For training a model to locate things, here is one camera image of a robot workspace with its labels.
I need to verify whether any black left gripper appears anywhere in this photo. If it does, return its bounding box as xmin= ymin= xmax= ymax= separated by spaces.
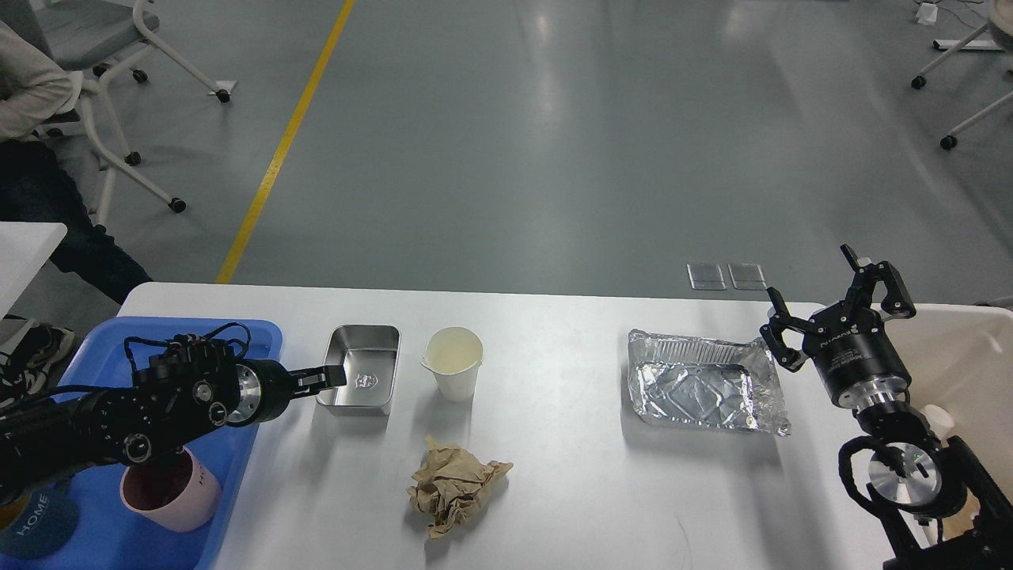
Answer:
xmin=226 ymin=359 xmax=347 ymax=428

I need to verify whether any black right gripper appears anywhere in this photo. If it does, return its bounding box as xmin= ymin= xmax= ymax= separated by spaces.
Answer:
xmin=760 ymin=244 xmax=917 ymax=409

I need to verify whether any stainless steel rectangular container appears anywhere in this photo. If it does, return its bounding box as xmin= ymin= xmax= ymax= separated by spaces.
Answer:
xmin=316 ymin=324 xmax=400 ymax=417

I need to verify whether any aluminium foil tray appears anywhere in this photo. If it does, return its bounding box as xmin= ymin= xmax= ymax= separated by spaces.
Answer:
xmin=626 ymin=329 xmax=791 ymax=437

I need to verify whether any pink ceramic mug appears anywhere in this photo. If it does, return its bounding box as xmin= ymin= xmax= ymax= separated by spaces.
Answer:
xmin=120 ymin=446 xmax=222 ymax=533

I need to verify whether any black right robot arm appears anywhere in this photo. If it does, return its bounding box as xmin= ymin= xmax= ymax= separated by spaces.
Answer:
xmin=760 ymin=245 xmax=1012 ymax=569

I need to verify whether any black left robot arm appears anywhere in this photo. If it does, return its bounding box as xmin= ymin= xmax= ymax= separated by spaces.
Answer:
xmin=1 ymin=327 xmax=347 ymax=505

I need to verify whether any right floor socket plate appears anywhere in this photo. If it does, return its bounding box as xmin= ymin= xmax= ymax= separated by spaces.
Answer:
xmin=727 ymin=264 xmax=768 ymax=290

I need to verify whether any floor socket plate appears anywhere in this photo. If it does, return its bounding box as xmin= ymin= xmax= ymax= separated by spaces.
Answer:
xmin=686 ymin=263 xmax=727 ymax=291
xmin=727 ymin=264 xmax=768 ymax=290

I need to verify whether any white plastic bin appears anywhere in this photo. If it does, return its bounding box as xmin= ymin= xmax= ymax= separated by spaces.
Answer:
xmin=886 ymin=304 xmax=1012 ymax=497

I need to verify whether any white paper cup in bin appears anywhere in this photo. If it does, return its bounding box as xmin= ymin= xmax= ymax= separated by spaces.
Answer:
xmin=921 ymin=405 xmax=955 ymax=440

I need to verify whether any left floor socket plate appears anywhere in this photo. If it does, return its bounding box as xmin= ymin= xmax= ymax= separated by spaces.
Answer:
xmin=686 ymin=263 xmax=727 ymax=291

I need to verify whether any crumpled brown paper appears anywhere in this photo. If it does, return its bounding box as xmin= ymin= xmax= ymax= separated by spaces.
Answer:
xmin=406 ymin=435 xmax=514 ymax=542

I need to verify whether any white chair legs right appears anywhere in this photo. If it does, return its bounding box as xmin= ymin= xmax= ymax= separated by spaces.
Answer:
xmin=910 ymin=0 xmax=1013 ymax=151

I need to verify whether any blue plastic tray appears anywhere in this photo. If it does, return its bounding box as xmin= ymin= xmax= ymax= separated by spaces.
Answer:
xmin=2 ymin=317 xmax=257 ymax=569

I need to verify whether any dark blue HOME mug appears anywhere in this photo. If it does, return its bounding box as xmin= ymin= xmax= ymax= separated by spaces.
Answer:
xmin=1 ymin=479 xmax=80 ymax=561

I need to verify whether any small white side table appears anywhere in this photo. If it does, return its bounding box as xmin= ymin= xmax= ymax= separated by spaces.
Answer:
xmin=1 ymin=222 xmax=66 ymax=315

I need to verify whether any seated person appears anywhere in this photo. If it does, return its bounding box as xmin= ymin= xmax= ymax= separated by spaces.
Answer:
xmin=0 ymin=24 xmax=153 ymax=306

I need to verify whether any grey office chair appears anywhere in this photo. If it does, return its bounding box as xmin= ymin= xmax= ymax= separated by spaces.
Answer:
xmin=2 ymin=1 xmax=235 ymax=225

